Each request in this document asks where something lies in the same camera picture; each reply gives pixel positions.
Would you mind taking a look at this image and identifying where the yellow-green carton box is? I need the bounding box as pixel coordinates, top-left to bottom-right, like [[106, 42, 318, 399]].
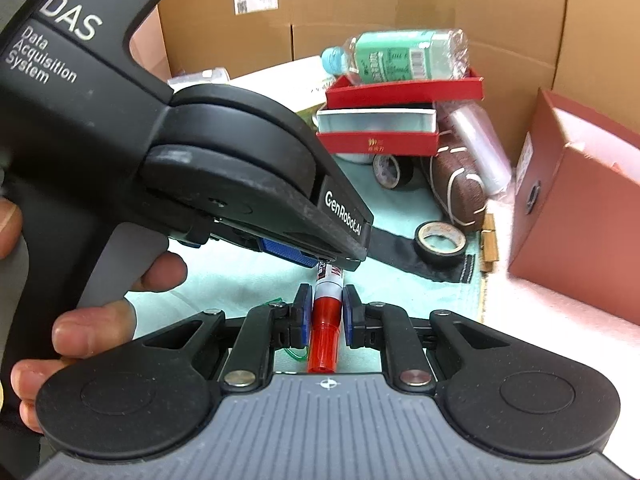
[[227, 55, 346, 126]]

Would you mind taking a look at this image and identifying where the bag of cotton swabs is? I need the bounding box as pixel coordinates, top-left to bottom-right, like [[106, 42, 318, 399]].
[[439, 102, 514, 197]]

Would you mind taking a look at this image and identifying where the plastic bottle green label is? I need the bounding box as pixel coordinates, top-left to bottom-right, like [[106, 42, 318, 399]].
[[319, 29, 471, 87]]

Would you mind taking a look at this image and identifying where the red and white marker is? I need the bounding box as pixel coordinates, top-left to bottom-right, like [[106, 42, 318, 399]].
[[307, 259, 347, 374]]

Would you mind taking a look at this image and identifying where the brown cardboard backdrop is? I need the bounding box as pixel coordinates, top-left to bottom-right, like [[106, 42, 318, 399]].
[[157, 0, 640, 181]]

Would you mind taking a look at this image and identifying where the black tape roll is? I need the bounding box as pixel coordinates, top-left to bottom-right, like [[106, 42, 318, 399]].
[[414, 220, 469, 269], [372, 153, 415, 191]]

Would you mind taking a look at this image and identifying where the pink paper shopping bag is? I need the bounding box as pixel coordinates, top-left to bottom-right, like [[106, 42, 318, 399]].
[[128, 4, 172, 82]]

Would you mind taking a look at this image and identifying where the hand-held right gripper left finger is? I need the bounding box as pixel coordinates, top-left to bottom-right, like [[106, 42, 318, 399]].
[[135, 284, 314, 389]]

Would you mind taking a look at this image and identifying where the red gift box lid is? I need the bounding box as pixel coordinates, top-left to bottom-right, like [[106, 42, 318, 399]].
[[324, 69, 485, 110]]

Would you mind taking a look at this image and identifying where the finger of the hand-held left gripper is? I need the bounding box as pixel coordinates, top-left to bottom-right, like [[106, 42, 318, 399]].
[[207, 231, 367, 274]]

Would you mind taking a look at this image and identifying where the person's left hand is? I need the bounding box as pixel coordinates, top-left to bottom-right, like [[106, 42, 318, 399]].
[[0, 200, 189, 434]]

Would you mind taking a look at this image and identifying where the wooden clothespin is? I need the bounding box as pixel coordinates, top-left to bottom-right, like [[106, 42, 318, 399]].
[[479, 212, 501, 275]]

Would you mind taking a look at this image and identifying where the maroon cardboard box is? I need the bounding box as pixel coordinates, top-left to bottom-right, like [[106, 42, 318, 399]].
[[507, 87, 640, 334]]

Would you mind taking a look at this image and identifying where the red gift box stack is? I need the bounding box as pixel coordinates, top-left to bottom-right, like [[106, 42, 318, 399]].
[[315, 104, 441, 157]]

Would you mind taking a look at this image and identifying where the teal cloth mat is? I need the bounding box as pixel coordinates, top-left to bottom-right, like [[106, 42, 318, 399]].
[[124, 150, 490, 362]]

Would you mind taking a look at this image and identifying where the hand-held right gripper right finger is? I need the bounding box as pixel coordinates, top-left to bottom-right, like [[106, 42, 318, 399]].
[[342, 284, 521, 390]]

